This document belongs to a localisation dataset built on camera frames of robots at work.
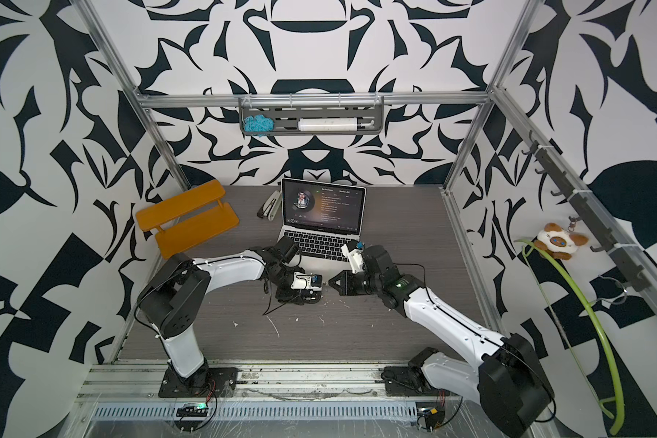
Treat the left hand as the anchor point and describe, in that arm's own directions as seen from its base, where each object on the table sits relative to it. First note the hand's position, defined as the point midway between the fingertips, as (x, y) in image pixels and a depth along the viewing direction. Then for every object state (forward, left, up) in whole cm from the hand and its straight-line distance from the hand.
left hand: (298, 282), depth 93 cm
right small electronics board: (-38, -35, -1) cm, 52 cm away
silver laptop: (+22, -8, +6) cm, 24 cm away
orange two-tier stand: (+21, +40, +2) cm, 45 cm away
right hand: (-6, -9, +14) cm, 17 cm away
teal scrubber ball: (+40, +12, +34) cm, 54 cm away
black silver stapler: (+32, +12, +2) cm, 34 cm away
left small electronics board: (-34, +27, -3) cm, 43 cm away
